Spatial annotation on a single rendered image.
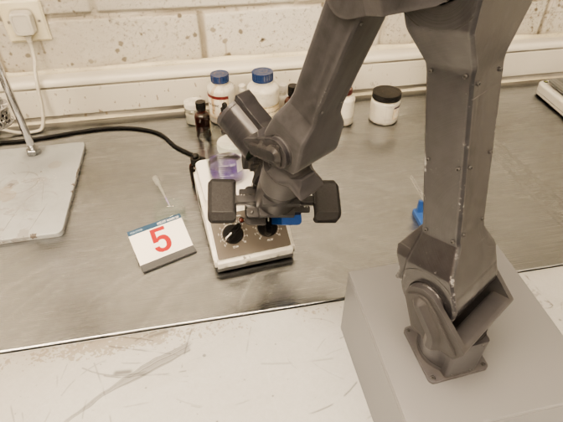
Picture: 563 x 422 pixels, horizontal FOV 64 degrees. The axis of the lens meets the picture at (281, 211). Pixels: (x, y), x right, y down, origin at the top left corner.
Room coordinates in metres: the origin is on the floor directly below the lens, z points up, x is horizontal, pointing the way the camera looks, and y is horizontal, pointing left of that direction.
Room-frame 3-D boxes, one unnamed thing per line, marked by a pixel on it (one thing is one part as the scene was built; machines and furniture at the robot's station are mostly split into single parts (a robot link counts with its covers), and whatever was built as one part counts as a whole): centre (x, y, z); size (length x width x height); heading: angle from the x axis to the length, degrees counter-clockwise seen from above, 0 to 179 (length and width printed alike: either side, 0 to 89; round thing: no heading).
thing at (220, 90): (0.97, 0.14, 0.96); 0.06 x 0.06 x 0.11
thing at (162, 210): (0.62, 0.20, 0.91); 0.06 x 0.06 x 0.02
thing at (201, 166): (0.62, 0.08, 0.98); 0.12 x 0.12 x 0.01; 17
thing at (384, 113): (0.97, -0.24, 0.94); 0.07 x 0.07 x 0.07
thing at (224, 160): (0.61, 0.09, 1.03); 0.07 x 0.06 x 0.08; 101
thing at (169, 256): (0.53, 0.19, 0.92); 0.09 x 0.06 x 0.04; 122
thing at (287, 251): (0.60, 0.07, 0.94); 0.22 x 0.13 x 0.08; 17
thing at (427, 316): (0.26, -0.16, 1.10); 0.09 x 0.07 x 0.06; 131
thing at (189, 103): (0.96, 0.20, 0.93); 0.05 x 0.05 x 0.05
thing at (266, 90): (0.95, 0.04, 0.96); 0.07 x 0.07 x 0.13
